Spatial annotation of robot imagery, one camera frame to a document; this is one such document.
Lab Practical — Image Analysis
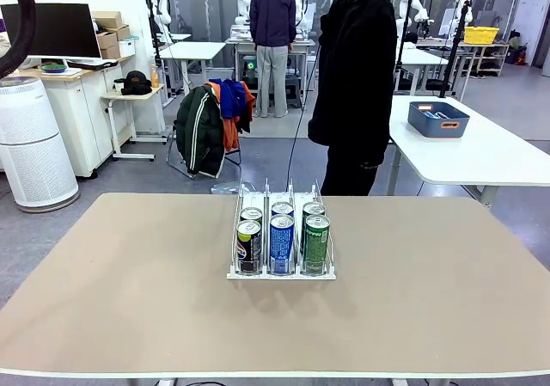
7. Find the blue bin orange handle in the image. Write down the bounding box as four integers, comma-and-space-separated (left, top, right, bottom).
407, 101, 471, 139

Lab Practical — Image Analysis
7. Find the green beverage can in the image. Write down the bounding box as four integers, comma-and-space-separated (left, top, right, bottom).
302, 201, 327, 219
302, 213, 331, 274

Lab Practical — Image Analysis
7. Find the yellow plastic crate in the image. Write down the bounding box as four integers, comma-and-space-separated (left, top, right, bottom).
463, 26, 501, 46

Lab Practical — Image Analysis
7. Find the wooden shelf cart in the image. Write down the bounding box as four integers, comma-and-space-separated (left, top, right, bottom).
461, 41, 511, 77

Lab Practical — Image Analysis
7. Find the black computer monitor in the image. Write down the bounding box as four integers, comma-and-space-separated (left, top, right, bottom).
0, 3, 103, 59

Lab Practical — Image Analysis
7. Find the black keyboard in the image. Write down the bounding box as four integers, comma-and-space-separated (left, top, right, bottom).
67, 58, 119, 70

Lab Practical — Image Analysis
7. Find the black tripod pole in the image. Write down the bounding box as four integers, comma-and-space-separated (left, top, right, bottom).
394, 0, 414, 93
437, 0, 473, 100

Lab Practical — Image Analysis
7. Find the white background table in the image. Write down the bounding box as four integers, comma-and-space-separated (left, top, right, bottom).
397, 46, 450, 95
159, 40, 228, 99

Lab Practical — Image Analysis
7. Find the black hat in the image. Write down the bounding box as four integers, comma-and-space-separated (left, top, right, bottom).
120, 70, 154, 97

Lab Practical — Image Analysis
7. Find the small rolling side table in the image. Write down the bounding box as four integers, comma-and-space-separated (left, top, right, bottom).
101, 85, 167, 162

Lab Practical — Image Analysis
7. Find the background workbench with computer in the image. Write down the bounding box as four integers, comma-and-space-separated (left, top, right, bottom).
225, 37, 317, 112

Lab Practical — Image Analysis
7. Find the white office cabinet desk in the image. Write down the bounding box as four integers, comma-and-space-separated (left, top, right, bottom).
16, 57, 167, 179

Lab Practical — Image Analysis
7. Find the person in purple hoodie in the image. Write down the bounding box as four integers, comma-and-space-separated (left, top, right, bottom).
248, 0, 298, 119

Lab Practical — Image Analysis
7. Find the blue garment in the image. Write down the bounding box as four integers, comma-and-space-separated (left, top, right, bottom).
209, 78, 252, 134

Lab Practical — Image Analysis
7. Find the dark green striped jacket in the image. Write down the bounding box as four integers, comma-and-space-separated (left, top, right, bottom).
175, 84, 227, 179

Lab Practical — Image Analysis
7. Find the white side table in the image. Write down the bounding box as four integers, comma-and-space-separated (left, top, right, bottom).
388, 95, 550, 209

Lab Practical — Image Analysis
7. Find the orange jacket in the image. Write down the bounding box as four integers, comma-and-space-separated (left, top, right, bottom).
205, 80, 258, 151

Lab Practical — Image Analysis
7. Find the person in black jacket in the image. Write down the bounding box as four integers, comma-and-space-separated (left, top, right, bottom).
307, 0, 416, 197

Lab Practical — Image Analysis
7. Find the white air purifier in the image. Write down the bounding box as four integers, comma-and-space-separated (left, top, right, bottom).
0, 75, 81, 214

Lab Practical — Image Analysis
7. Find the black can silver top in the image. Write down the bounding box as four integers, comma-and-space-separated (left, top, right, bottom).
239, 206, 264, 226

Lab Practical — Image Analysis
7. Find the blue pocari can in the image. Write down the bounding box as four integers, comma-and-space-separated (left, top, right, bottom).
271, 201, 296, 219
269, 213, 296, 276

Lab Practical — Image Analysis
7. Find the black pepsi can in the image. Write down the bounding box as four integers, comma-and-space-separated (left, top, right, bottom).
236, 219, 263, 274

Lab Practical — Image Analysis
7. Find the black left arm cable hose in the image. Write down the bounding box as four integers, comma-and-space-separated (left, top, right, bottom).
0, 0, 38, 80

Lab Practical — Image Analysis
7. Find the white wire can dispenser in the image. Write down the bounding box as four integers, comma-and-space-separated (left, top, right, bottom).
226, 177, 339, 282

